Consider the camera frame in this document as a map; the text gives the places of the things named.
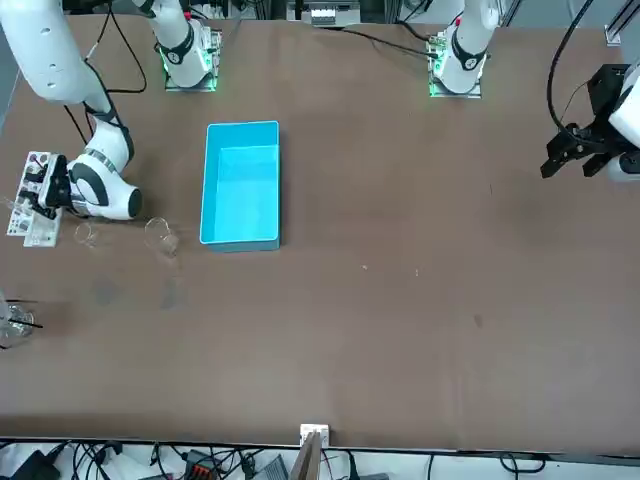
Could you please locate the white test tube rack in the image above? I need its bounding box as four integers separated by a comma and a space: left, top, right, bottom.
5, 151, 65, 249

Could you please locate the black left arm cable bundle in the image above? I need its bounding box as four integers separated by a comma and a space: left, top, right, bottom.
339, 19, 436, 59

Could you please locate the glass beaker under stand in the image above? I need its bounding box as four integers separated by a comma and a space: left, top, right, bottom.
3, 303, 37, 340

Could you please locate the small clear glass beaker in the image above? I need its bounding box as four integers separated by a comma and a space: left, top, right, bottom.
74, 222, 103, 250

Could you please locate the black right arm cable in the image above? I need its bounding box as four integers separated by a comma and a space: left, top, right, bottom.
62, 0, 149, 149

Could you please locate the blue plastic bin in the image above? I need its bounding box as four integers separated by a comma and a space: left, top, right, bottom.
198, 119, 283, 254

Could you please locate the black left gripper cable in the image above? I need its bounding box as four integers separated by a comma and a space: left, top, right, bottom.
546, 0, 601, 134

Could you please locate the black power strip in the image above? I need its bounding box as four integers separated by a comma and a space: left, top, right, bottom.
180, 448, 225, 480

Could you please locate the aluminium frame profile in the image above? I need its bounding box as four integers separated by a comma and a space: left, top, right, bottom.
603, 0, 640, 47

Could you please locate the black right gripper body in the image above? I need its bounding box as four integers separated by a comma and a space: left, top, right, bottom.
38, 153, 71, 209

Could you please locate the aluminium camera post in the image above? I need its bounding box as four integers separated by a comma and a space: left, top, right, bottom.
291, 422, 332, 480

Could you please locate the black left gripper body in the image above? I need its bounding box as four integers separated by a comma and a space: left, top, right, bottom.
564, 63, 632, 151

